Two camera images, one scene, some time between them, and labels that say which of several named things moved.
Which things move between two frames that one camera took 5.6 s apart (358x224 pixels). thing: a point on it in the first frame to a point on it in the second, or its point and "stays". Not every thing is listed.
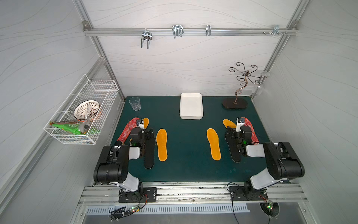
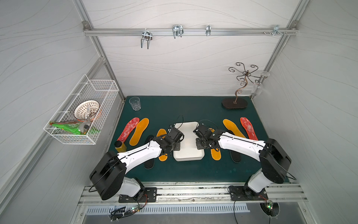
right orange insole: [227, 122] stays
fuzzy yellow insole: [213, 138] stays
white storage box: [191, 106] to [189, 150]
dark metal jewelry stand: [239, 102] stays
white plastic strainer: [86, 109] stays
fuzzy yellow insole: [161, 140] stays
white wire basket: [81, 117] stays
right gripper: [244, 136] to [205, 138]
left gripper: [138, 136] to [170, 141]
